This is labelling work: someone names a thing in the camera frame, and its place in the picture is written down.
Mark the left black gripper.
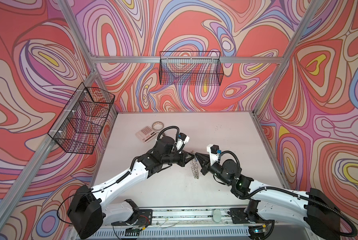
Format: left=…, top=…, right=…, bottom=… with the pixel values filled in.
left=161, top=150, right=196, bottom=169

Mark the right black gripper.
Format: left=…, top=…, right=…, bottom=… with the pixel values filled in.
left=195, top=152, right=232, bottom=186

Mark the metal disc key ring holder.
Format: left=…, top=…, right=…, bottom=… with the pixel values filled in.
left=191, top=151, right=199, bottom=179

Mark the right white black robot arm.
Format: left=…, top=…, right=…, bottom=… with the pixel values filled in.
left=195, top=150, right=358, bottom=240

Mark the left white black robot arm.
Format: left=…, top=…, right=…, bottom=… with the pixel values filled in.
left=67, top=126, right=194, bottom=240

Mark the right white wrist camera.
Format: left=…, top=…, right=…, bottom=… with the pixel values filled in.
left=206, top=144, right=221, bottom=166

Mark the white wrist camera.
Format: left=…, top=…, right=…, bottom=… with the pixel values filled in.
left=206, top=144, right=221, bottom=166
left=176, top=133, right=190, bottom=152

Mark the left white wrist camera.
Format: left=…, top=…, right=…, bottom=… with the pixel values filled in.
left=176, top=133, right=190, bottom=152

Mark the white oval puck on rail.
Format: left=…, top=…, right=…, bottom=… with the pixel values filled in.
left=212, top=209, right=221, bottom=223

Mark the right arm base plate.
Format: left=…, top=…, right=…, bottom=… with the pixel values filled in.
left=229, top=206, right=272, bottom=225

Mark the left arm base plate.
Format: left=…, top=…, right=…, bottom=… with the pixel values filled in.
left=111, top=209, right=153, bottom=227

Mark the black wire basket back wall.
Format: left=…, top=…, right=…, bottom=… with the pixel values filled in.
left=159, top=51, right=224, bottom=86

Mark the black wire basket wall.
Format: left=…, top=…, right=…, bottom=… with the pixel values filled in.
left=159, top=51, right=224, bottom=86
left=48, top=83, right=115, bottom=155

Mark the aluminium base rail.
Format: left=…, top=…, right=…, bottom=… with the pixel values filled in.
left=61, top=204, right=323, bottom=240

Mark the black wire basket left wall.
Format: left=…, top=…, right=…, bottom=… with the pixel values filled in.
left=48, top=83, right=115, bottom=155

